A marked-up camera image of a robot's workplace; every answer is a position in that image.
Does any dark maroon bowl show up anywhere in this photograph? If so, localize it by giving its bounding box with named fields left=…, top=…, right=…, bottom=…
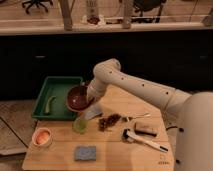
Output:
left=66, top=86, right=90, bottom=111

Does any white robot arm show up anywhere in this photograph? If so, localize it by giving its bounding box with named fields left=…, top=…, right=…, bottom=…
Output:
left=87, top=58, right=213, bottom=171

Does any green plastic tray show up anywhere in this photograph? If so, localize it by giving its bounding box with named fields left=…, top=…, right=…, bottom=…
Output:
left=32, top=76, right=83, bottom=121

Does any pile of brown food bits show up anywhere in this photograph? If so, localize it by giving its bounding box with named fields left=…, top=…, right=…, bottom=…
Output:
left=98, top=114, right=121, bottom=131

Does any metal spoon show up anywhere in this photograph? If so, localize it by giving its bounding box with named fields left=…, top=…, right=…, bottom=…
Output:
left=122, top=113, right=151, bottom=122

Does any small green cup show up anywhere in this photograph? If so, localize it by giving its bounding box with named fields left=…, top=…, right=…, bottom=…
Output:
left=73, top=118, right=87, bottom=134

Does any wooden table board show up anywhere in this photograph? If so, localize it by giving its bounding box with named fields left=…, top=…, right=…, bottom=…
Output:
left=22, top=86, right=174, bottom=171

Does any green cucumber toy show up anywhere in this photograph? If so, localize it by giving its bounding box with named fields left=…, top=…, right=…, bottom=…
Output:
left=44, top=96, right=56, bottom=115

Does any blue sponge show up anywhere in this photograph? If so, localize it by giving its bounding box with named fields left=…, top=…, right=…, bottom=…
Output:
left=74, top=146, right=96, bottom=161

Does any small white bowl orange inside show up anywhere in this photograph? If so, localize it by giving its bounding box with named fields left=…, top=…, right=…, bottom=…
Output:
left=32, top=128, right=52, bottom=147

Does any black office chair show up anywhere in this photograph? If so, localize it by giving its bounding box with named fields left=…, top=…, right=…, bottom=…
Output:
left=22, top=0, right=53, bottom=14

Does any white handled dish brush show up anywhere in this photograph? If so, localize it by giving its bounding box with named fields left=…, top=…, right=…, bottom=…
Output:
left=123, top=129, right=168, bottom=152

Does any black floor cable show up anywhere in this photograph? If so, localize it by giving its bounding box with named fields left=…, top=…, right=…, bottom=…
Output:
left=0, top=116, right=29, bottom=149

